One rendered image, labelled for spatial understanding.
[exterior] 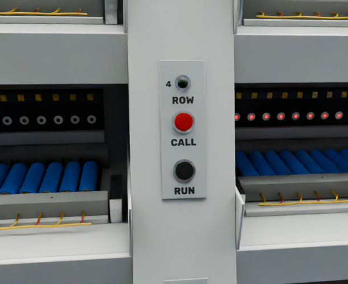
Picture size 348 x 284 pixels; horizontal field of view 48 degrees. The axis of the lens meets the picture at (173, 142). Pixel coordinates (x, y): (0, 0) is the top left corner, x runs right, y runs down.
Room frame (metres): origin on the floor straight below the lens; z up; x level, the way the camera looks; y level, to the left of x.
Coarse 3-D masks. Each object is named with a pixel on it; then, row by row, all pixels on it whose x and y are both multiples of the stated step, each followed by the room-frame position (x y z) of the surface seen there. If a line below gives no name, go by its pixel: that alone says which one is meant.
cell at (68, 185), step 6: (72, 162) 0.46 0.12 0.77; (66, 168) 0.45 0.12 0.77; (72, 168) 0.45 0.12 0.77; (78, 168) 0.46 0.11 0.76; (66, 174) 0.44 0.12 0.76; (72, 174) 0.44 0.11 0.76; (78, 174) 0.45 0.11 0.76; (66, 180) 0.42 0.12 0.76; (72, 180) 0.42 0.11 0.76; (78, 180) 0.44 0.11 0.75; (60, 186) 0.42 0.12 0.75; (66, 186) 0.41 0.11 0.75; (72, 186) 0.42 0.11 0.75
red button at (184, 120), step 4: (180, 116) 0.34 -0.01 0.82; (184, 116) 0.34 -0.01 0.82; (188, 116) 0.34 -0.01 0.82; (176, 120) 0.34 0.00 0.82; (180, 120) 0.34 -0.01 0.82; (184, 120) 0.34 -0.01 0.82; (188, 120) 0.34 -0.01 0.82; (192, 120) 0.34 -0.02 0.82; (176, 124) 0.34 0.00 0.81; (180, 124) 0.34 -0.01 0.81; (184, 124) 0.34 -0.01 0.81; (188, 124) 0.34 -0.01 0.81; (180, 128) 0.34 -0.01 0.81; (184, 128) 0.34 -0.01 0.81; (188, 128) 0.34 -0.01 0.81
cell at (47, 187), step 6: (54, 162) 0.46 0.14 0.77; (48, 168) 0.45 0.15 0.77; (54, 168) 0.45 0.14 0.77; (60, 168) 0.45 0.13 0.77; (48, 174) 0.43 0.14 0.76; (54, 174) 0.44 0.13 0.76; (60, 174) 0.45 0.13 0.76; (48, 180) 0.42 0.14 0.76; (54, 180) 0.43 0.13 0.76; (42, 186) 0.41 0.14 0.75; (48, 186) 0.41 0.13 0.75; (54, 186) 0.42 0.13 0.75; (54, 192) 0.41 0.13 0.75
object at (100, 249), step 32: (128, 128) 0.48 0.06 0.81; (128, 160) 0.41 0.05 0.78; (128, 192) 0.35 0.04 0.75; (96, 224) 0.38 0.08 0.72; (128, 224) 0.39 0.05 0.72; (0, 256) 0.34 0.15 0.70; (32, 256) 0.34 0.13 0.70; (64, 256) 0.34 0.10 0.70; (96, 256) 0.34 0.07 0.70; (128, 256) 0.34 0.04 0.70
